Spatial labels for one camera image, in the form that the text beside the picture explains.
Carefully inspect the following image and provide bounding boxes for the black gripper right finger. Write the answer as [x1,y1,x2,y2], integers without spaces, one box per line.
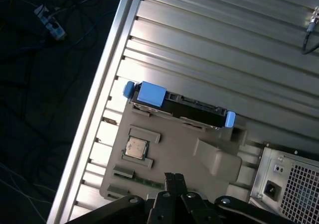
[174,173,295,224]

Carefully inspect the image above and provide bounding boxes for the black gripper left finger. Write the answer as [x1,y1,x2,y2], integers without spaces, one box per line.
[66,173,178,224]

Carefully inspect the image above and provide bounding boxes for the hard disk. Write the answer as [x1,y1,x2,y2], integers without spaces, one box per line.
[123,81,236,130]

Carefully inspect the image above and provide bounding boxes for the green RAM stick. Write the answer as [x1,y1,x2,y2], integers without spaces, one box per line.
[113,173,165,190]

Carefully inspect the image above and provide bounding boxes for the grey parts rack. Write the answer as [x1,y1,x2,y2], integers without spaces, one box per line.
[99,102,250,202]

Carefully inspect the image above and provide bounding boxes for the silver CPU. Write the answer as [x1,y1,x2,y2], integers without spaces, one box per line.
[124,136,148,159]

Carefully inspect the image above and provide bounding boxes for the black PC case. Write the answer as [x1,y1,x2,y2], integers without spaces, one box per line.
[249,141,319,224]

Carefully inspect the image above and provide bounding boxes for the grey power supply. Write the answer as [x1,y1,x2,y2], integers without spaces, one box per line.
[264,156,319,222]

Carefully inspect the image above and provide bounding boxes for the white power strip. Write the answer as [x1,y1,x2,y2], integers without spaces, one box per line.
[34,4,68,40]

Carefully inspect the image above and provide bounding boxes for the cable with metal connector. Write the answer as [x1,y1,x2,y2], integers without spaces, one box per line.
[301,6,319,55]

